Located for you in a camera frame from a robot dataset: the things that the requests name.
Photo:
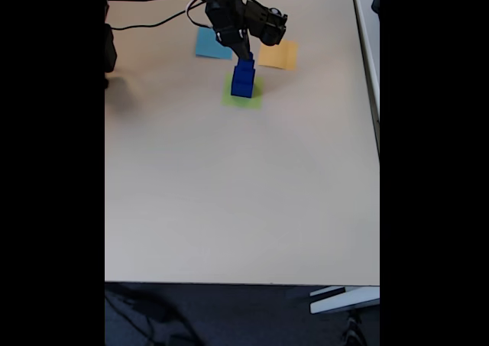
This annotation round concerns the tiny blue cube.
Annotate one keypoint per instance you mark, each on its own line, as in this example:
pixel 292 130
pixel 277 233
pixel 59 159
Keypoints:
pixel 248 64

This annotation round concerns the small blue cube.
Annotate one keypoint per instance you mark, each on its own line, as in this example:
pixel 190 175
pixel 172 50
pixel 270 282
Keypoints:
pixel 244 76

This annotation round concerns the large blue cube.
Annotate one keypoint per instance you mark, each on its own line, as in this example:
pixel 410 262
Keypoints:
pixel 240 91

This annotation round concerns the blue square sheet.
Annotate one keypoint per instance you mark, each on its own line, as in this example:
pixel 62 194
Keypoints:
pixel 206 50

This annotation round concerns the orange square sheet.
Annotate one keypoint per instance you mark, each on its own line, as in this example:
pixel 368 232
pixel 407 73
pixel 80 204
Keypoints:
pixel 282 57

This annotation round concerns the green square sheet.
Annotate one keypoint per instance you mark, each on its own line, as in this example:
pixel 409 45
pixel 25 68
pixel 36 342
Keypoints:
pixel 256 102

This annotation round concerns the white neighbouring table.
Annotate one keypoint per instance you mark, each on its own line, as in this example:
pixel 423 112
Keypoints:
pixel 368 36

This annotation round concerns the dark blue object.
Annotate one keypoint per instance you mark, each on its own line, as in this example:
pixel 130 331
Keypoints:
pixel 376 2

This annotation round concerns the white grey bar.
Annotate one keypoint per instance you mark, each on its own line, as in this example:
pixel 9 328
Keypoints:
pixel 344 300

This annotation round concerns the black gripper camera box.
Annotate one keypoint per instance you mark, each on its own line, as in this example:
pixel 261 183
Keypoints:
pixel 269 23

